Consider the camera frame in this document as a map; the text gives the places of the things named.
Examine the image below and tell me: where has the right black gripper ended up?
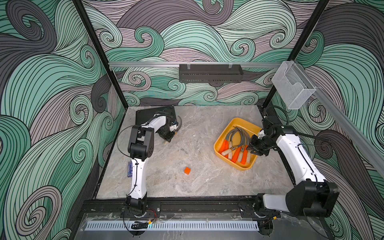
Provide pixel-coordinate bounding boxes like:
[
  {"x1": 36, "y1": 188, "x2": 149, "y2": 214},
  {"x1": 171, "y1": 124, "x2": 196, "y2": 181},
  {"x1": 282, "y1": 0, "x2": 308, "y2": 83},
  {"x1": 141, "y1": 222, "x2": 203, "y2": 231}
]
[{"x1": 244, "y1": 134, "x2": 273, "y2": 155}]

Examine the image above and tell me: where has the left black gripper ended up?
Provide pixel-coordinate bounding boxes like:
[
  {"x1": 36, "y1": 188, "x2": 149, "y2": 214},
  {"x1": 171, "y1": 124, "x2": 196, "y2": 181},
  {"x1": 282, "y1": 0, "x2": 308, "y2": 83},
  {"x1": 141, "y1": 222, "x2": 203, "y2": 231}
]
[{"x1": 157, "y1": 126, "x2": 175, "y2": 142}]

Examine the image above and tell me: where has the wooden handle sickle with label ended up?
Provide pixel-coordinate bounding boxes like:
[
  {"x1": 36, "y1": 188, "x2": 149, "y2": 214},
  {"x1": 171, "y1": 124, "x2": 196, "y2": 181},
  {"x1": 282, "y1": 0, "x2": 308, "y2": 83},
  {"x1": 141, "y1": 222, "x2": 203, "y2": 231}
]
[{"x1": 169, "y1": 116, "x2": 183, "y2": 135}]

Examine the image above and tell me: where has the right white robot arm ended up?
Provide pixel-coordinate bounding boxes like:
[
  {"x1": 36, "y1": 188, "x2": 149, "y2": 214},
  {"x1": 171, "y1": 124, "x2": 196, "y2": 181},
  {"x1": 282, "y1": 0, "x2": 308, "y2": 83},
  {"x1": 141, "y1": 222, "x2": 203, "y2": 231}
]
[{"x1": 248, "y1": 106, "x2": 340, "y2": 218}]

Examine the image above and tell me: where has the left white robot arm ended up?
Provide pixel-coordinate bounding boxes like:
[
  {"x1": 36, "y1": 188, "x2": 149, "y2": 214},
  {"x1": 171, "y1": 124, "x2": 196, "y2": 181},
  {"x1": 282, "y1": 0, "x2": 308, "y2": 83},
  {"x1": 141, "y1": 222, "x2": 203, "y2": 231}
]
[{"x1": 124, "y1": 107, "x2": 182, "y2": 214}]

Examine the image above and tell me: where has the black ribbed storage case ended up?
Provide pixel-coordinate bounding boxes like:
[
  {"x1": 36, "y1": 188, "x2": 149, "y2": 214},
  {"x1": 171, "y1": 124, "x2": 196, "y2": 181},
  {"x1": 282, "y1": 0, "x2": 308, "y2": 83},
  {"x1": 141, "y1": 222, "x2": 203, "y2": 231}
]
[{"x1": 135, "y1": 106, "x2": 177, "y2": 125}]

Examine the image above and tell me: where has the yellow plastic tray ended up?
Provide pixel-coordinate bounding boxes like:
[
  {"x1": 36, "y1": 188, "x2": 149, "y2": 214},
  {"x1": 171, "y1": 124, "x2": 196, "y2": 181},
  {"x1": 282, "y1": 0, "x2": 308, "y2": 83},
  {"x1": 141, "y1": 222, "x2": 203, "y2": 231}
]
[{"x1": 214, "y1": 118, "x2": 261, "y2": 171}]

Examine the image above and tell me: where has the small orange block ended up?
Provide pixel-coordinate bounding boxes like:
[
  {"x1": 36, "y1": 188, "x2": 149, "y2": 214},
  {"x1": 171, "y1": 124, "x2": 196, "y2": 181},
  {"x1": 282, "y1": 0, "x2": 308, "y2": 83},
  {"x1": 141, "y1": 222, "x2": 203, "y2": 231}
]
[{"x1": 184, "y1": 167, "x2": 191, "y2": 175}]

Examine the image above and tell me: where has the blue card pack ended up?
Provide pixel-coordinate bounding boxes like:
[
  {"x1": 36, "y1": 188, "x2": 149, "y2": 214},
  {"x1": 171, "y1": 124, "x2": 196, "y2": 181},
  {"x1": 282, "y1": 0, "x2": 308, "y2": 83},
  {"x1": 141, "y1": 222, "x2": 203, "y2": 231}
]
[{"x1": 127, "y1": 161, "x2": 133, "y2": 178}]

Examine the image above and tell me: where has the clear acrylic wall holder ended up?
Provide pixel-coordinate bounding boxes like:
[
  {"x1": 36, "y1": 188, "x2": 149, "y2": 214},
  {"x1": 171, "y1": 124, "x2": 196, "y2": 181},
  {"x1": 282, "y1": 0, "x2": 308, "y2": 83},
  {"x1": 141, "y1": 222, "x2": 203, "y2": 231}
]
[{"x1": 272, "y1": 61, "x2": 316, "y2": 110}]

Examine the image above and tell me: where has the black wall shelf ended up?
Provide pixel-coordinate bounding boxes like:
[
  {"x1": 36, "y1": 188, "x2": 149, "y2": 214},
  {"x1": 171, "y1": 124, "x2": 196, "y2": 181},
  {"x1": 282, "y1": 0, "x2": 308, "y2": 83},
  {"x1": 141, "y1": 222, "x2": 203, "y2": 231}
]
[{"x1": 179, "y1": 64, "x2": 244, "y2": 86}]

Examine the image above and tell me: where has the white slotted cable duct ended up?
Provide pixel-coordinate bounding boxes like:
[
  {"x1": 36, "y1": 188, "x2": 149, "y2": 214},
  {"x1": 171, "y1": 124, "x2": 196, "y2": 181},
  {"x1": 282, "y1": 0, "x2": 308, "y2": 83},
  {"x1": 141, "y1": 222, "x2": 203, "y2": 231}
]
[{"x1": 84, "y1": 220, "x2": 259, "y2": 232}]

